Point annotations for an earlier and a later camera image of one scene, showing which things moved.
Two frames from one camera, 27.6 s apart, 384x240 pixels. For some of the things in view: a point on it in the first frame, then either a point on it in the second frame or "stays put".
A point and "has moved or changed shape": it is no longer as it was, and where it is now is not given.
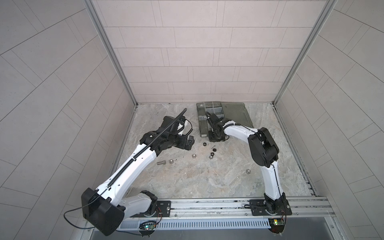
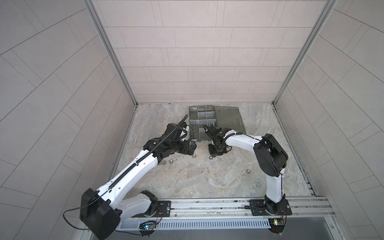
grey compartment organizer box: (233, 111) has moved or changed shape
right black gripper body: (213, 136) → (215, 150)
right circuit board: (277, 225) stays put
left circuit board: (148, 225) stays put
